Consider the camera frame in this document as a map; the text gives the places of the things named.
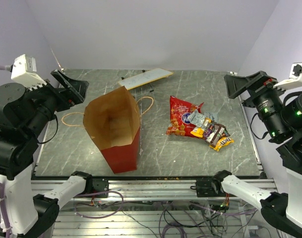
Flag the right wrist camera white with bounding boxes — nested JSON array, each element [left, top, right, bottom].
[[274, 62, 302, 90]]

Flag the brown m&m's pack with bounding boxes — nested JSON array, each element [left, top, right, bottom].
[[205, 123, 229, 147]]

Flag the red candy bag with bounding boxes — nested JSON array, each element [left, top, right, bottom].
[[166, 96, 204, 137]]

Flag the red and brown paper bag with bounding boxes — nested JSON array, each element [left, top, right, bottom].
[[61, 85, 155, 175]]

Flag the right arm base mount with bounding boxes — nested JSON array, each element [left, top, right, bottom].
[[190, 180, 225, 197]]

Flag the yellow snack box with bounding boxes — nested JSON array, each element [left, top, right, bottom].
[[190, 118, 212, 138]]

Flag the aluminium rail frame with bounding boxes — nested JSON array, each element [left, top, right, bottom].
[[44, 179, 282, 238]]

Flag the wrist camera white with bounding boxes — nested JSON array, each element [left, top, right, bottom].
[[11, 54, 47, 91], [274, 62, 302, 90]]

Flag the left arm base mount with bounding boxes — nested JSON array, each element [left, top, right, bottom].
[[86, 178, 109, 198]]

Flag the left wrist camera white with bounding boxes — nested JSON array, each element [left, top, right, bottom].
[[11, 54, 47, 91]]

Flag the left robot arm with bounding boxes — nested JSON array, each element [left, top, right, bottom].
[[0, 70, 93, 238]]

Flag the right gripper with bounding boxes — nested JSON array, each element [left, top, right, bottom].
[[224, 69, 290, 139]]

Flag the yellow m&m's pack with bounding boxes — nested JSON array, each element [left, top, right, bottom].
[[209, 137, 234, 151]]

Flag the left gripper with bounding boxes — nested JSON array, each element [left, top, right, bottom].
[[23, 67, 90, 137]]

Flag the small white blue wrapper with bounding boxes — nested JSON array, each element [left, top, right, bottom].
[[203, 112, 218, 121]]

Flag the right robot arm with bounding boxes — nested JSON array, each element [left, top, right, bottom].
[[210, 71, 302, 238]]

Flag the small whiteboard on stand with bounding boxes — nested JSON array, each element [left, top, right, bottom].
[[118, 68, 174, 90]]

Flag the loose cables under frame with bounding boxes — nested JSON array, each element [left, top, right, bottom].
[[73, 187, 263, 238]]

